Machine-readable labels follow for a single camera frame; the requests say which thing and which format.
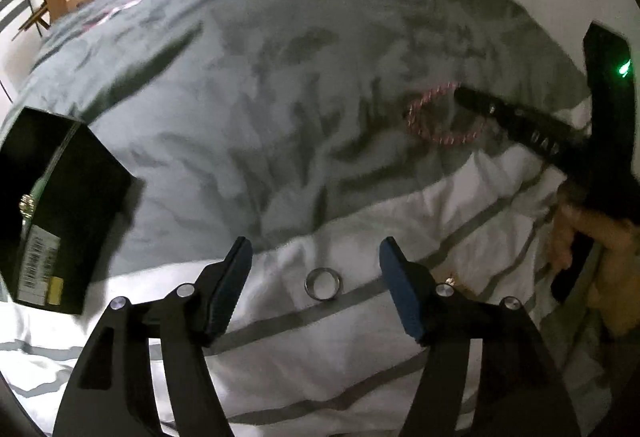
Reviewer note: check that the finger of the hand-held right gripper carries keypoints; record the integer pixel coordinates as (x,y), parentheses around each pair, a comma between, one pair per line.
(520,122)

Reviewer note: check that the small gold pendant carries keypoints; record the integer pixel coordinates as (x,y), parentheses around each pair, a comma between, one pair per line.
(450,280)

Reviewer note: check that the white grey striped wardrobe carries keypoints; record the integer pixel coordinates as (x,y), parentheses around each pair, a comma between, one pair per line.
(9,9)

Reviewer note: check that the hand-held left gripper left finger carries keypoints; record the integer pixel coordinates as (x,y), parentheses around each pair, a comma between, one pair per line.
(227,289)

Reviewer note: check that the black cardboard box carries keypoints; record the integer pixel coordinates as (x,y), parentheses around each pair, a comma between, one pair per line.
(85,197)

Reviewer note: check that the wooden folding table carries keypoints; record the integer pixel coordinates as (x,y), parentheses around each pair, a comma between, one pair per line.
(32,22)

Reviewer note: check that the green jade bangle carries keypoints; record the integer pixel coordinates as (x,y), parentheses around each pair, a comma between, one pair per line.
(40,189)

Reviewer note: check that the grey white striped blanket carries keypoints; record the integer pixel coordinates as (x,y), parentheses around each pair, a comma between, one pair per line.
(280,92)

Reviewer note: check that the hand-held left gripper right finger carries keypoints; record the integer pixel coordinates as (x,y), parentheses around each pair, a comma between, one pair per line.
(400,289)

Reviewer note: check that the person's right hand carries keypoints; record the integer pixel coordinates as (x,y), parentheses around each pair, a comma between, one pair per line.
(620,267)

